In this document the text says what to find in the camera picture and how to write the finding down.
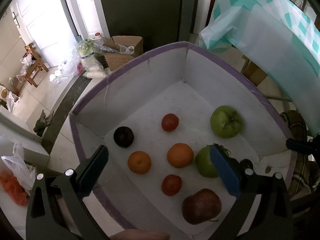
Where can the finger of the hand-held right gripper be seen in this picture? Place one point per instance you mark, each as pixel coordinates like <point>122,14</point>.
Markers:
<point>300,145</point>

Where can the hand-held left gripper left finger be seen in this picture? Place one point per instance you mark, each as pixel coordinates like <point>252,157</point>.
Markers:
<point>92,172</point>

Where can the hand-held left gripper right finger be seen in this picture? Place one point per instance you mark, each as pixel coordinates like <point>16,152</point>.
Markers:
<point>225,170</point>

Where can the green tomato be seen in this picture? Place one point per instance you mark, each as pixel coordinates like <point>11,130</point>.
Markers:
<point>225,122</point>
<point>203,162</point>

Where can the red apple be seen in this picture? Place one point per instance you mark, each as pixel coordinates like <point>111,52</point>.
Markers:
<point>201,206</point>

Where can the orange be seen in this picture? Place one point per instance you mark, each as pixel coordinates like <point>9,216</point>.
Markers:
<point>180,155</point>
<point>139,162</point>

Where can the black plum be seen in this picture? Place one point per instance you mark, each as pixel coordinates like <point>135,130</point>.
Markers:
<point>123,136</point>

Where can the red tomato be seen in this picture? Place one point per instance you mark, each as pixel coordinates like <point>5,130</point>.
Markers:
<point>171,185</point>
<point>170,122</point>

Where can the white box with purple rim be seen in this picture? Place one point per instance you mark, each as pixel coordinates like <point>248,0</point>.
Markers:
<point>155,92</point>

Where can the person's left hand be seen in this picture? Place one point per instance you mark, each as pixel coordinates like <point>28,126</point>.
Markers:
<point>140,235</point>

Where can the plaid cloth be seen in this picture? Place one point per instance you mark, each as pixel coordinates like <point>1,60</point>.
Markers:
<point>296,125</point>

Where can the dark green cloth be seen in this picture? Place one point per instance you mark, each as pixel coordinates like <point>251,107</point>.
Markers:
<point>42,125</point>

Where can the white plastic bag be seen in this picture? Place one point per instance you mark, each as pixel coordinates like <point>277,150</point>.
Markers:
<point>12,101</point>
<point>26,65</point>
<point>18,167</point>
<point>126,49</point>

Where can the orange carrots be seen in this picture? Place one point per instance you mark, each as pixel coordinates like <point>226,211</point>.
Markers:
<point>13,190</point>

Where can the clear plastic bag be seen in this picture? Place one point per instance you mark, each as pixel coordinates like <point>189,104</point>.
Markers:
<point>72,65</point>

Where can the cardboard box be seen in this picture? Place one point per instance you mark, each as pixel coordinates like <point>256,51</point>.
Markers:
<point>117,60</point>

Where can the wooden chair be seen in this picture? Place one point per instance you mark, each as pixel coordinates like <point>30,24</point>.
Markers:
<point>33,72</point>

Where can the teal checked tablecloth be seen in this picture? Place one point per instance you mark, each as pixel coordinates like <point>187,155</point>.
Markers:
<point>270,30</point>

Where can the bag of leafy greens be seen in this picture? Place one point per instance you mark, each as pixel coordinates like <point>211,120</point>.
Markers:
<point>85,47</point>

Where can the plastic bottle with red cap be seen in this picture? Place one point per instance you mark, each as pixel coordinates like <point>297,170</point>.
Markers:
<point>98,36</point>

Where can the white door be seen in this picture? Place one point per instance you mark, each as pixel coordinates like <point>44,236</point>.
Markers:
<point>45,17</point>

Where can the dark green door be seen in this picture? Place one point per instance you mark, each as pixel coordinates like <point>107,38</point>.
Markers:
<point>145,10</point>

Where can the wooden table frame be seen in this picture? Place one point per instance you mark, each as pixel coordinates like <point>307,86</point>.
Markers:
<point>255,72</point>

